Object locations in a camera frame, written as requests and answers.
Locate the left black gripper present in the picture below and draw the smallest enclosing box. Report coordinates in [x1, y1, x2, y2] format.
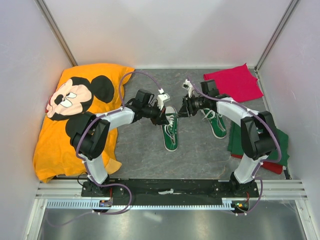
[142, 101, 169, 127]

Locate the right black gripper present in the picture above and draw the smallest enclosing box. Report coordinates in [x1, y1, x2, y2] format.
[175, 93, 208, 119]

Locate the green sneaker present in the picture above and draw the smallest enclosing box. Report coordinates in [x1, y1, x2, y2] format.
[203, 118, 227, 139]
[161, 106, 179, 152]

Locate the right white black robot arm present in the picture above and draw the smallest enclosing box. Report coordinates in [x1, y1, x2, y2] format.
[178, 79, 282, 197]

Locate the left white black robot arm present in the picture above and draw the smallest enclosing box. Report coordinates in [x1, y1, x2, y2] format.
[68, 89, 170, 197]

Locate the dark green cloth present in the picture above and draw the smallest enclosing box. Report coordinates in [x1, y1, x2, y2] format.
[227, 121, 290, 167]

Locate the pink red cloth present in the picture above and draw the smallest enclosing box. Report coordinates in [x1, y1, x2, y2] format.
[203, 63, 264, 103]

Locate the white tape scrap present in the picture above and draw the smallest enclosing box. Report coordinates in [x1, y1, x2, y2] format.
[158, 188, 174, 195]

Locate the orange mickey mouse shirt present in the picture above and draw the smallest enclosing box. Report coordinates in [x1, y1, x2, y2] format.
[33, 63, 135, 183]

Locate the red cloth under green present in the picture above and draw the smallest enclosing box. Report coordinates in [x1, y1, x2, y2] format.
[230, 153, 284, 175]

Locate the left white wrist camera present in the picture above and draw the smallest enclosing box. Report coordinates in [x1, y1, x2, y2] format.
[157, 88, 170, 110]

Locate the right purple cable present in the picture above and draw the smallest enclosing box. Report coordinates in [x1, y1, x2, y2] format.
[186, 76, 282, 217]

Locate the purple cable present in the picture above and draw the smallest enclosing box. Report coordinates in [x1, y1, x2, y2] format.
[44, 70, 166, 227]
[186, 76, 282, 217]

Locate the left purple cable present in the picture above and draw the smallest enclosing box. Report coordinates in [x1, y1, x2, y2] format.
[44, 70, 166, 227]

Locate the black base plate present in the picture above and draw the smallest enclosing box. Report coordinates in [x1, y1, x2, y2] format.
[81, 177, 260, 205]

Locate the grey slotted cable duct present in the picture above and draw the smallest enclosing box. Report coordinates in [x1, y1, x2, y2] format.
[46, 198, 243, 210]

